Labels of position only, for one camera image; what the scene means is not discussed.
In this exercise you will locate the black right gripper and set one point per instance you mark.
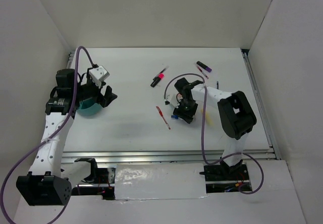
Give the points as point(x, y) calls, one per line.
point(180, 112)

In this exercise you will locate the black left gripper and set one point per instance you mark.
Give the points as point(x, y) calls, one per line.
point(109, 96)

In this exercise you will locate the pink black highlighter marker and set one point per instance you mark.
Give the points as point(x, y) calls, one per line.
point(157, 79)

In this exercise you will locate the red clear pen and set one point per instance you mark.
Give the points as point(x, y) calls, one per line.
point(202, 72)

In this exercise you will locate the purple black highlighter marker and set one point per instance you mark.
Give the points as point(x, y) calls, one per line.
point(205, 67)

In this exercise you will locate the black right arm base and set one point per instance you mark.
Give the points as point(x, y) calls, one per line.
point(224, 173)

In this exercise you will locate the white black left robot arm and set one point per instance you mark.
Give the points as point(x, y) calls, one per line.
point(46, 184)

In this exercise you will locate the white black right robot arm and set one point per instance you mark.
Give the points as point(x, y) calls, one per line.
point(236, 115)

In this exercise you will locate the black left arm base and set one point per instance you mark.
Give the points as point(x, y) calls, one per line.
point(96, 174)

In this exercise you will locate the yellow highlighter marker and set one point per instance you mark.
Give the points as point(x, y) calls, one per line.
point(208, 119)

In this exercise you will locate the teal round desk organizer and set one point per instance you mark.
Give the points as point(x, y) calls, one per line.
point(88, 108)

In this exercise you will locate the black thin pen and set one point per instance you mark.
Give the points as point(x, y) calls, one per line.
point(160, 72)

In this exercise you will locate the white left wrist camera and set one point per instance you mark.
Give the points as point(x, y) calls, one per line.
point(98, 75)

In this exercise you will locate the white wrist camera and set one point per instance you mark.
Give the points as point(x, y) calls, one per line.
point(98, 75)
point(173, 100)

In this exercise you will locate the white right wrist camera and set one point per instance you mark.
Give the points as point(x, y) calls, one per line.
point(173, 100)

